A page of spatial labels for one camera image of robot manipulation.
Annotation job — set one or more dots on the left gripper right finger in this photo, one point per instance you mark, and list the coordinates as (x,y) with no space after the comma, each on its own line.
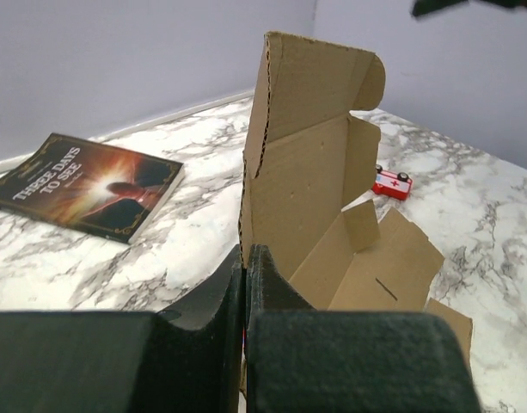
(299,359)

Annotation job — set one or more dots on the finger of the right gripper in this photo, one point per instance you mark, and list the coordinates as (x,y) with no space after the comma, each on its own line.
(421,9)

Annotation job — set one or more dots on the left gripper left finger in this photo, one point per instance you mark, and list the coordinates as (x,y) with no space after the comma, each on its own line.
(184,358)

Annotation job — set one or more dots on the cardboard box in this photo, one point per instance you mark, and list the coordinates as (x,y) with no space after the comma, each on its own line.
(307,162)

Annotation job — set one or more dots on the red toy ambulance car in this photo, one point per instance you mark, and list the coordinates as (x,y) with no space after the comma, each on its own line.
(393,185)

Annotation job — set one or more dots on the dark paperback book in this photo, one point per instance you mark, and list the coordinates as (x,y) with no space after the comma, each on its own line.
(86,186)

